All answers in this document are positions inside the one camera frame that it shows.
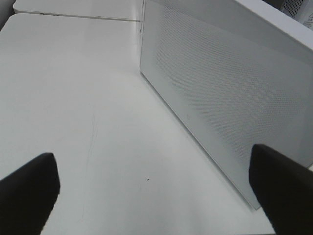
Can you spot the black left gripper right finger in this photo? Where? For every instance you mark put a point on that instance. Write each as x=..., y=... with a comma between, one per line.
x=284, y=189

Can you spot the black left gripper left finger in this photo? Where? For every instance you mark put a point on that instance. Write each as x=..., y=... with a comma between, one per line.
x=28, y=196

